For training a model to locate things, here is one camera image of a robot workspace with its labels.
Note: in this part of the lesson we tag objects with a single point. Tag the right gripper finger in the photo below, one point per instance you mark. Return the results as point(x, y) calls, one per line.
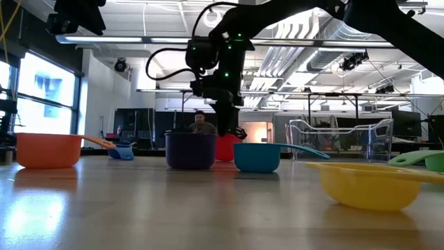
point(229, 119)

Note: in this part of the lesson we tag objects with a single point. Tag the red measuring cup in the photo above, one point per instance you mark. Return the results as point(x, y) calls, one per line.
point(227, 149)

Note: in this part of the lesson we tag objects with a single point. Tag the teal measuring cup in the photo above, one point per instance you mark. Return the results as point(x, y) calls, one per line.
point(256, 158)

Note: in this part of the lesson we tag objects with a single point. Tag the purple measuring cup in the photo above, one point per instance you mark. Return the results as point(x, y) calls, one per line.
point(190, 152)

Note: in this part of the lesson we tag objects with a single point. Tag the small blue measuring cup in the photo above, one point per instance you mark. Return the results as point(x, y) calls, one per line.
point(121, 152)

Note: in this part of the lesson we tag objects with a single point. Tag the orange measuring cup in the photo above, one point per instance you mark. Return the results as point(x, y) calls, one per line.
point(48, 151)

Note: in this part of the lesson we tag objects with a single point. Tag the yellow measuring cup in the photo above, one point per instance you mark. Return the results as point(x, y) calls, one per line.
point(367, 189)

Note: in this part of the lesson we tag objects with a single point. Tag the green measuring cup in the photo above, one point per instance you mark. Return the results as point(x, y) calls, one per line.
point(435, 163)

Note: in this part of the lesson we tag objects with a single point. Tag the black background robot arm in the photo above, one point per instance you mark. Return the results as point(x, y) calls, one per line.
point(241, 133)

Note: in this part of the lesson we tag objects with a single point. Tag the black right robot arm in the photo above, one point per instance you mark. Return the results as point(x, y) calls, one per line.
point(381, 21)

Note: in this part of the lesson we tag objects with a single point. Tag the clear plastic basket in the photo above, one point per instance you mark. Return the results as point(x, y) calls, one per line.
point(381, 139)

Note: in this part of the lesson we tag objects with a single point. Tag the person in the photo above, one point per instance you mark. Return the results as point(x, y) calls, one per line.
point(203, 126)

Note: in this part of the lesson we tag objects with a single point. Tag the long ceiling light bar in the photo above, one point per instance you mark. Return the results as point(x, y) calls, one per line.
point(104, 39)

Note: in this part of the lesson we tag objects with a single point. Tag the large bright window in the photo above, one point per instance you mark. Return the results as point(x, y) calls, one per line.
point(45, 90)

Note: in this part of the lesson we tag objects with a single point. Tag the black equipment rack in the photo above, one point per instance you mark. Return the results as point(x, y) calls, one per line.
point(7, 107)

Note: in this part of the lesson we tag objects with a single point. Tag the black monitor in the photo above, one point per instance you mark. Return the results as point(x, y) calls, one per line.
point(406, 123)

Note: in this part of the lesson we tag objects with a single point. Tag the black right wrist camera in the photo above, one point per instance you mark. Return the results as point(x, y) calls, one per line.
point(201, 53)

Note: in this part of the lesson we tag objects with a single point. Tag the black ceiling-mounted camera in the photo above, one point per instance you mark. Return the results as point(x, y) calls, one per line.
point(120, 65)
point(385, 89)
point(352, 62)

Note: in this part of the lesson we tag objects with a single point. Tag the black background rig frame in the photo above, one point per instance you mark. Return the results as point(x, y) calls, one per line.
point(333, 94)

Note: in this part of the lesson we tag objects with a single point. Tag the silver ventilation duct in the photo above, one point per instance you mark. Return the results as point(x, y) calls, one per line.
point(343, 38)

